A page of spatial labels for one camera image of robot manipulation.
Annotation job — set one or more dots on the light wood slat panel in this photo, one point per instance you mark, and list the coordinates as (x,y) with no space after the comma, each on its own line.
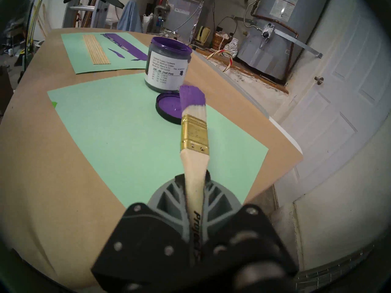
(96,49)

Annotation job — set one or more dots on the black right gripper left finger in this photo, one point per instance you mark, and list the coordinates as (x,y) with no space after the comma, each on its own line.
(146,243)

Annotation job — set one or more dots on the purple paint jar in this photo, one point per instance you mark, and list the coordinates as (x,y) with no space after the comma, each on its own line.
(166,66)

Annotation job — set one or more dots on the striped candy cane decoration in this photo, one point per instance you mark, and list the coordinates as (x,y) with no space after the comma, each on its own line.
(230,59)

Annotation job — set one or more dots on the white panel door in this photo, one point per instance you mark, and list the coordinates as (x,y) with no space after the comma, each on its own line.
(351,97)

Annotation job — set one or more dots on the brown wicker basket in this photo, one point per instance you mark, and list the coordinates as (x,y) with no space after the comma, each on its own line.
(220,40)

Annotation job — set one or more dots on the purple black jar lid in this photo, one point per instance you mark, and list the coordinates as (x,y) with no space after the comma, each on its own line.
(168,107)

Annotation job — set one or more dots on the aluminium foil wrapped lump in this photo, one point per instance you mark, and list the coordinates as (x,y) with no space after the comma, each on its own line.
(231,48)

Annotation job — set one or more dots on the blue hanging cloth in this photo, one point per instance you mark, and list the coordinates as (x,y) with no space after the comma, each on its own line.
(129,16)

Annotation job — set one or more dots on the grey water heater tank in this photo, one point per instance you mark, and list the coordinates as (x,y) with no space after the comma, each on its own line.
(268,51)

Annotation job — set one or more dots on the grey Bryant furnace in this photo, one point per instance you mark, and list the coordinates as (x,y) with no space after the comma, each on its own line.
(183,14)

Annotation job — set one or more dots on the green paper sheet purple stripe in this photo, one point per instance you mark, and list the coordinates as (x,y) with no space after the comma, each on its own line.
(76,51)

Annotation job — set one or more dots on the wooden paint brush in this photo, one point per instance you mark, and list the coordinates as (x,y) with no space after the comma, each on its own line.
(194,173)

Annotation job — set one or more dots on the silver door knob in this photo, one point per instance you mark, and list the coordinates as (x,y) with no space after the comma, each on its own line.
(319,80)

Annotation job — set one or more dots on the yellow boxy device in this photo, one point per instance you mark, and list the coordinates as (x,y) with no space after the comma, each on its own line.
(204,35)

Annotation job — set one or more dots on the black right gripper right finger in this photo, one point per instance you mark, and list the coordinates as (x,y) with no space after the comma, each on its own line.
(238,249)

